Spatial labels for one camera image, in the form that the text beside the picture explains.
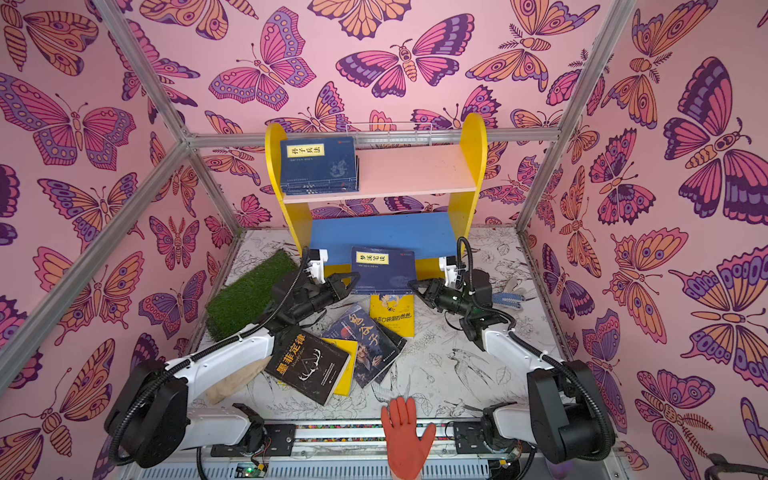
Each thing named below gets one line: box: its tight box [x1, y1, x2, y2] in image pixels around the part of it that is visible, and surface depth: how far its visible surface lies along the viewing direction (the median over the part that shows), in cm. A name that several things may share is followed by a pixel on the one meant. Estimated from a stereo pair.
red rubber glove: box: [381, 396, 437, 480], surface depth 75 cm
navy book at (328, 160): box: [280, 136, 356, 185], surface depth 75 cm
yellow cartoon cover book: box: [370, 294, 415, 337], surface depth 99 cm
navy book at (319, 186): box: [280, 179, 360, 193], surface depth 73 cm
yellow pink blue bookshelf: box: [265, 113, 488, 271], surface depth 81 cm
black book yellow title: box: [265, 327, 350, 405], surface depth 83 cm
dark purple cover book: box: [322, 304, 408, 389], surface depth 87 cm
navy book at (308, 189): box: [282, 185, 360, 195], surface depth 74 cm
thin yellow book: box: [322, 338, 359, 397], surface depth 83 cm
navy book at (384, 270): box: [351, 246, 417, 295], surface depth 82 cm
